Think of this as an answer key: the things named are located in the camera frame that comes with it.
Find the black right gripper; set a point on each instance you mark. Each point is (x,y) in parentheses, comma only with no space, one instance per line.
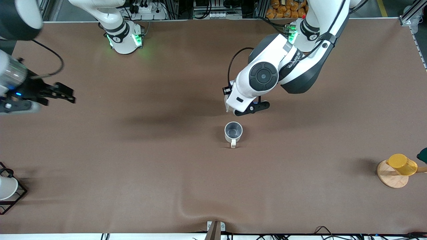
(33,88)

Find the white ribbed mug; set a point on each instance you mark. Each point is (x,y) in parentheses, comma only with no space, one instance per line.
(233,131)

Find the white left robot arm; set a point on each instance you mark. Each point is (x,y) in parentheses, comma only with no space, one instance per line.
(267,66)

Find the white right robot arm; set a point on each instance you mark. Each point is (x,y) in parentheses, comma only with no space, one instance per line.
(121,36)

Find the plain white cup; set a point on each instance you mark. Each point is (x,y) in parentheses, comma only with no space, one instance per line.
(6,188)

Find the yellow cup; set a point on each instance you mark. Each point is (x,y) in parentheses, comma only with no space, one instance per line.
(402,164)

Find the dark green cup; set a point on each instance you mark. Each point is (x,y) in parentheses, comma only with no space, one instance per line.
(423,155)

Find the brown table cloth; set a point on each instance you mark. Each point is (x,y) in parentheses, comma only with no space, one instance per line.
(150,166)

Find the white power strip with plugs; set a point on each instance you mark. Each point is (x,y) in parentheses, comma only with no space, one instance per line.
(148,9)

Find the long white power strip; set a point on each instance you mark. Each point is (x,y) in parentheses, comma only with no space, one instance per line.
(220,15)

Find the metal table clamp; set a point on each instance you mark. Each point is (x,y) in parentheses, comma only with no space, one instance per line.
(215,230)

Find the orange snack bags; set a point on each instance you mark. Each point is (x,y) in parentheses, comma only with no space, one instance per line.
(285,10)

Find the wooden mug stand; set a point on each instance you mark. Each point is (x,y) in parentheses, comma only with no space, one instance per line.
(388,178)

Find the aluminium frame post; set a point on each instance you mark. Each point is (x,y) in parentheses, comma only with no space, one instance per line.
(45,10)
(405,20)

